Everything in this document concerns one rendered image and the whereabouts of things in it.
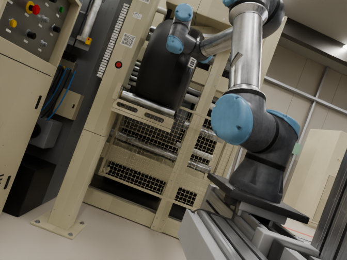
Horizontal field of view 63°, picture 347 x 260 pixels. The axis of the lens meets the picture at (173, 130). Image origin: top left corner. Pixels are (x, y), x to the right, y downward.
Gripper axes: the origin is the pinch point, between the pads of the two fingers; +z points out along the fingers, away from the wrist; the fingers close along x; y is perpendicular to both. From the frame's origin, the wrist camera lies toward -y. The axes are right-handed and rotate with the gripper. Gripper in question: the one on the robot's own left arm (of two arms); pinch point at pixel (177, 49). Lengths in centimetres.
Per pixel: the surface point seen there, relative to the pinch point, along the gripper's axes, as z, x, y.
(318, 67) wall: 628, -336, 360
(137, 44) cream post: 20.3, 26.1, 2.1
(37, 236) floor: 18, 36, -121
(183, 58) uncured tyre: 1.1, -4.4, -3.3
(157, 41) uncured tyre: 1.5, 12.0, 0.7
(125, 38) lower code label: 19.8, 34.1, 2.9
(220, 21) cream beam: 41, -16, 47
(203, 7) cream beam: 40, -2, 52
